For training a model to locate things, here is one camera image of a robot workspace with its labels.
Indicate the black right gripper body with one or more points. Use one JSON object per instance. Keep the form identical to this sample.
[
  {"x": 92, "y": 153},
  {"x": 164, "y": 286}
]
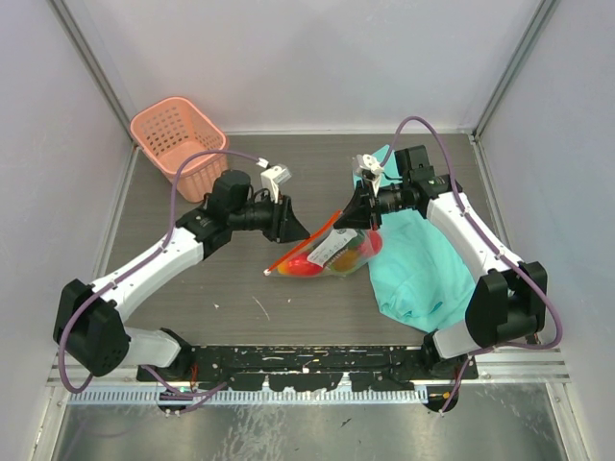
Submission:
[{"x": 391, "y": 197}]

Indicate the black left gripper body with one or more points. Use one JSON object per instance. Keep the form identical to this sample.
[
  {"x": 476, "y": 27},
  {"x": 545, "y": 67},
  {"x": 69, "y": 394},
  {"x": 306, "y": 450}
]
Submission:
[{"x": 263, "y": 215}]

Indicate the clear zip top bag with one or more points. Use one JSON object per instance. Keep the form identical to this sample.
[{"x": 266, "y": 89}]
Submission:
[{"x": 323, "y": 247}]

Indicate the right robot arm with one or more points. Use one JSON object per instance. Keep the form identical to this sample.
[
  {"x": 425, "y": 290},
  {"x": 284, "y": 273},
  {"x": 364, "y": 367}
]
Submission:
[{"x": 508, "y": 300}]

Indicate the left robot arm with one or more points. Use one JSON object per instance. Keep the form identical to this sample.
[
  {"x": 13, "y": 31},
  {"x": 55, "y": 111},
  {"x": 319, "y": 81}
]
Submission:
[{"x": 90, "y": 324}]

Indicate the red yellow fake apple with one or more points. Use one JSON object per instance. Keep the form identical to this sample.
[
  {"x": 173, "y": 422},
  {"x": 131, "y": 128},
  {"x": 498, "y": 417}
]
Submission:
[{"x": 371, "y": 244}]

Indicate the red yellow fake mango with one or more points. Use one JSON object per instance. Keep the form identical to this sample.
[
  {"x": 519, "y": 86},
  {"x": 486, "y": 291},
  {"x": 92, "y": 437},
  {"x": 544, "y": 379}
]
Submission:
[{"x": 298, "y": 266}]

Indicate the brown fake kiwi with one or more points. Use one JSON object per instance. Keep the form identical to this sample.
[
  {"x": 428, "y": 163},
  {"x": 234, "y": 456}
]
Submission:
[{"x": 346, "y": 262}]

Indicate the teal t-shirt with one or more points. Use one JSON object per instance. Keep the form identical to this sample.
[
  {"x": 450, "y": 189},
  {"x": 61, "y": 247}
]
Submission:
[{"x": 418, "y": 278}]

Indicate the pink plastic basket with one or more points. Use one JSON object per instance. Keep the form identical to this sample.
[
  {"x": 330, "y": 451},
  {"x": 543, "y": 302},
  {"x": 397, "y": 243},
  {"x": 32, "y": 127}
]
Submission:
[{"x": 179, "y": 139}]

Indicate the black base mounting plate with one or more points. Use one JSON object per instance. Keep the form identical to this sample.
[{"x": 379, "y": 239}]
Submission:
[{"x": 307, "y": 369}]

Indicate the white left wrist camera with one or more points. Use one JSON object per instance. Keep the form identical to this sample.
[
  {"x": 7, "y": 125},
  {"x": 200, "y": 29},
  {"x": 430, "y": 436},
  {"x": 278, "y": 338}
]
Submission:
[{"x": 271, "y": 180}]

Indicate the white slotted cable duct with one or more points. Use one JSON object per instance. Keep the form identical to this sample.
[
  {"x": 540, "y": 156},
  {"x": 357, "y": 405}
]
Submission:
[{"x": 144, "y": 395}]

